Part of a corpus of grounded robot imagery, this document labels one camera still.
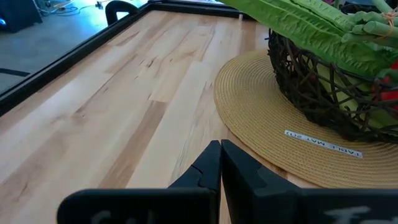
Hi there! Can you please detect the red bell pepper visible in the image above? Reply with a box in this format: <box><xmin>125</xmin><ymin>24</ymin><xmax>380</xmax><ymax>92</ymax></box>
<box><xmin>369</xmin><ymin>60</ymin><xmax>398</xmax><ymax>111</ymax></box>

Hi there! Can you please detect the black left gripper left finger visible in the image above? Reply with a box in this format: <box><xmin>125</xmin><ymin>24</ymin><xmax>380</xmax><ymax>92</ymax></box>
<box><xmin>57</xmin><ymin>139</ymin><xmax>223</xmax><ymax>224</ymax></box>

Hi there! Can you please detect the green leafy lettuce bunch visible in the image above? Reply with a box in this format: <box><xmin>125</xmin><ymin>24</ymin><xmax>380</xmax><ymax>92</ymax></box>
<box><xmin>217</xmin><ymin>0</ymin><xmax>398</xmax><ymax>79</ymax></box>

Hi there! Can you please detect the green long beans bundle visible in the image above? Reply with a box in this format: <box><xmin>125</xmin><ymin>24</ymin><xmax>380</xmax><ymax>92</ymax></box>
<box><xmin>371</xmin><ymin>0</ymin><xmax>394</xmax><ymax>14</ymax></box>

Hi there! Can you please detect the black equipment box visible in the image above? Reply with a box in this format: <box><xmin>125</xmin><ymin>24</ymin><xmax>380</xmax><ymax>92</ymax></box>
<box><xmin>0</xmin><ymin>0</ymin><xmax>44</xmax><ymax>34</ymax></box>

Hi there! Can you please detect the round tan woven placemat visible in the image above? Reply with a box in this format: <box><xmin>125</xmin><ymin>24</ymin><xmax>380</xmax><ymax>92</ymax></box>
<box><xmin>213</xmin><ymin>49</ymin><xmax>398</xmax><ymax>190</ymax></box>

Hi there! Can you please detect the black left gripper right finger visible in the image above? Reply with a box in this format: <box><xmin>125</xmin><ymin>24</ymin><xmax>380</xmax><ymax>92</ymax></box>
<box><xmin>221</xmin><ymin>139</ymin><xmax>398</xmax><ymax>224</ymax></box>

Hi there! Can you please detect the white placemat label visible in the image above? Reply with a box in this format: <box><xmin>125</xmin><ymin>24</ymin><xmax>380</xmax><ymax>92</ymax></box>
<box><xmin>284</xmin><ymin>129</ymin><xmax>364</xmax><ymax>159</ymax></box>

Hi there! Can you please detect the black hook clamp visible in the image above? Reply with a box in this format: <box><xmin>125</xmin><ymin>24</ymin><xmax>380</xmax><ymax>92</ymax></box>
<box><xmin>104</xmin><ymin>0</ymin><xmax>141</xmax><ymax>27</ymax></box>

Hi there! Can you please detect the black aluminium table frame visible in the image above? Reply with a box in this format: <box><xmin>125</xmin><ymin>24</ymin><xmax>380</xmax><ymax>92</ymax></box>
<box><xmin>0</xmin><ymin>0</ymin><xmax>251</xmax><ymax>117</ymax></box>

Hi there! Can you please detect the white floor cable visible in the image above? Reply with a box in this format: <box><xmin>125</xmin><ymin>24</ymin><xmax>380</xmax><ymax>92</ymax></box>
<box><xmin>33</xmin><ymin>0</ymin><xmax>107</xmax><ymax>17</ymax></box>

